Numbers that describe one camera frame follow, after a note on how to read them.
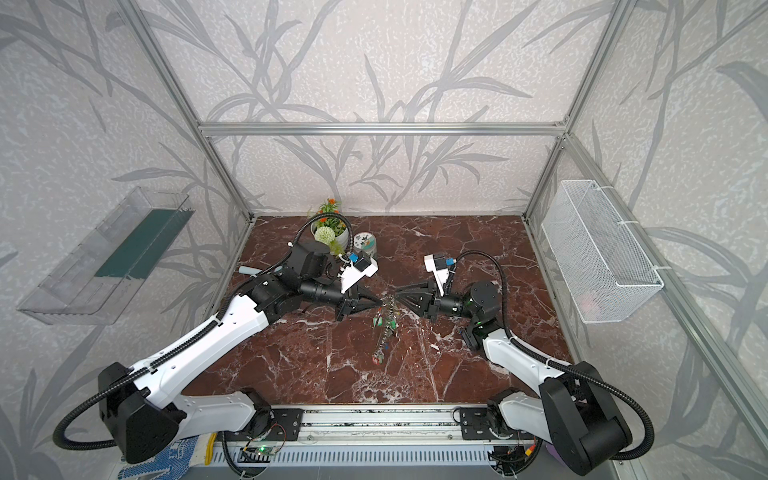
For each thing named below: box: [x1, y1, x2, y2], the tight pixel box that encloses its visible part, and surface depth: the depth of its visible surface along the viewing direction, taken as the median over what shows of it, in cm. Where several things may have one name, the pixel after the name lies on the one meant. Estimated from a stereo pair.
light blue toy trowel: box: [238, 266, 262, 278], surface depth 105 cm
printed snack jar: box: [353, 232, 377, 257], surface depth 104 cm
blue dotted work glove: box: [118, 435, 199, 480], surface depth 69 cm
